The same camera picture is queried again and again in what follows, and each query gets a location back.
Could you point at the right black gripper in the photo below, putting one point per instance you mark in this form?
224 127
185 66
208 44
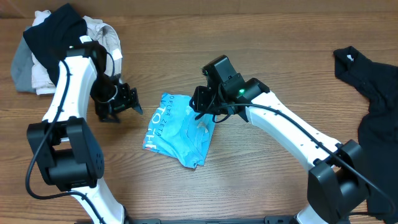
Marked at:
200 106

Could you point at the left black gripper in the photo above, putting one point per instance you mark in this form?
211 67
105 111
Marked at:
130 98

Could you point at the light blue t-shirt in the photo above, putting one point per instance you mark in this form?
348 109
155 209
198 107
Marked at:
173 131

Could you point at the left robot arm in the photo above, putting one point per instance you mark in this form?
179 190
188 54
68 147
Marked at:
68 160

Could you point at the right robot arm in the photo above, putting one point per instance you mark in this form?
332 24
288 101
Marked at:
335 187

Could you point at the folded beige shirt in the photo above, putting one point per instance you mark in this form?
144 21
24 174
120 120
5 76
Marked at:
97 30

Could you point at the folded black shirt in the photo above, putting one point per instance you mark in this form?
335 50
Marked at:
49 40

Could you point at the folded grey garment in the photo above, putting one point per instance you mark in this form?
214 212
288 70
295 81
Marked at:
21 68

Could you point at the black shirt on right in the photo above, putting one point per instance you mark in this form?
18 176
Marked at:
377 131

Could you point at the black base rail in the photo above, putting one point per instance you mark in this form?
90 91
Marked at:
284 219

